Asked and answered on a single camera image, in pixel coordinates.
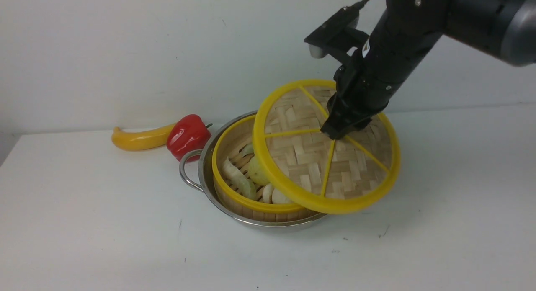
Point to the stainless steel two-handled pot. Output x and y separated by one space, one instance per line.
209 190

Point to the green dumpling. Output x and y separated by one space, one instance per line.
247 150
236 177

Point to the bamboo steamer lid yellow frame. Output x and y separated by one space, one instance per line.
315 172

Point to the green dumpling upper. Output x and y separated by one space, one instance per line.
236 177

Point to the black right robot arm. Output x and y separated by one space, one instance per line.
503 29

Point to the green dumpling lower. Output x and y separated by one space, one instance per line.
247 150

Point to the pink white peach bun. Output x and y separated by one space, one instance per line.
267 193

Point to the red toy bell pepper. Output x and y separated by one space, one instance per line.
189 134

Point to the yellow toy banana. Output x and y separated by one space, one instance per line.
140 141

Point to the bamboo steamer basket yellow rim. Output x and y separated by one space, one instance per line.
236 189

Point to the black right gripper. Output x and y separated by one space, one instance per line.
403 36

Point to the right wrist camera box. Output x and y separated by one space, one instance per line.
337 35

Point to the white round bun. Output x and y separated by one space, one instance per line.
279 198

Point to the pale yellow-green bun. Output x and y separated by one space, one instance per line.
256 172

